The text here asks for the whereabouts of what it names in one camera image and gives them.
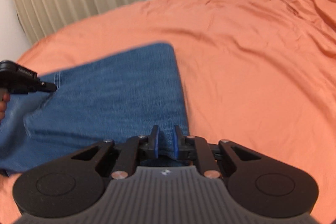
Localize blue denim jeans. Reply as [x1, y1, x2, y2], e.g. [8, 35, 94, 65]
[1, 43, 189, 174]

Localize left hand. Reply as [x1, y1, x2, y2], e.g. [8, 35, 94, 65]
[0, 93, 11, 121]

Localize orange bed sheet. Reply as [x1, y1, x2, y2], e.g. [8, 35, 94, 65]
[1, 0, 335, 223]

